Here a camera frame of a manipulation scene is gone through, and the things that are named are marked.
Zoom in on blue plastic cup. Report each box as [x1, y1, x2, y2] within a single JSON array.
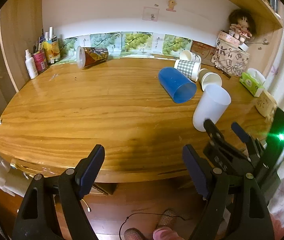
[[158, 67, 197, 103]]

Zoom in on green tissue pack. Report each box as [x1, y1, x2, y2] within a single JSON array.
[[239, 68, 265, 98]]

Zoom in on white spray bottle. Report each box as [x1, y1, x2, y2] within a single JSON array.
[[25, 49, 38, 79]]

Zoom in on dark printed paper cup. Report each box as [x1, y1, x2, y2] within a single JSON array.
[[76, 46, 109, 69]]

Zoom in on wooden bookshelf unit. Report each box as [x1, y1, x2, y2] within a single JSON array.
[[0, 0, 284, 93]]

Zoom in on black pen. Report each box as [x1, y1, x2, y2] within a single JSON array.
[[216, 67, 231, 79]]

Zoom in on letter print fabric bag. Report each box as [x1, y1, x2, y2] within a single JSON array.
[[211, 38, 250, 76]]

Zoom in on pink red can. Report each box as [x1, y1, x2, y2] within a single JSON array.
[[32, 49, 48, 73]]

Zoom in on brown hair rag doll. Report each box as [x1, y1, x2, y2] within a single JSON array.
[[228, 9, 256, 44]]

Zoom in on checkered paper cup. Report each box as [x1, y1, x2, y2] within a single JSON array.
[[174, 60, 201, 82]]

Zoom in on pink round box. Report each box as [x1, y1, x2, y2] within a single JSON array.
[[218, 30, 240, 48]]

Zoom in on grape picture panels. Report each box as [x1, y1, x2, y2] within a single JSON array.
[[58, 31, 192, 61]]

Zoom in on cream ceramic mug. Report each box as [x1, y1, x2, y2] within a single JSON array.
[[255, 90, 277, 123]]

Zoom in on white calligraphy paper cup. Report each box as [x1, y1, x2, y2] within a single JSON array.
[[179, 50, 202, 63]]

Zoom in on brown sleeve paper cup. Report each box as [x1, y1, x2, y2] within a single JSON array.
[[198, 68, 222, 91]]

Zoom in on translucent white plastic cup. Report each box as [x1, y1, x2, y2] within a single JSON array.
[[192, 84, 231, 132]]

